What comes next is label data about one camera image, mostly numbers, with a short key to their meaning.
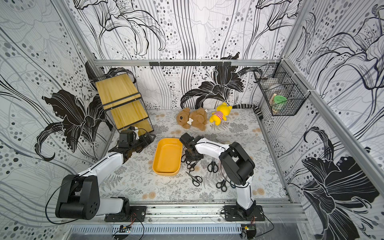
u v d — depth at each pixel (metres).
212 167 0.88
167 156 0.95
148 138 0.80
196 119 1.01
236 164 0.50
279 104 0.72
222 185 0.82
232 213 0.71
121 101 0.78
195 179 0.84
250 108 1.19
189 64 0.95
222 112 1.09
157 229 0.76
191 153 0.68
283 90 0.78
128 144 0.69
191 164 0.91
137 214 0.73
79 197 0.42
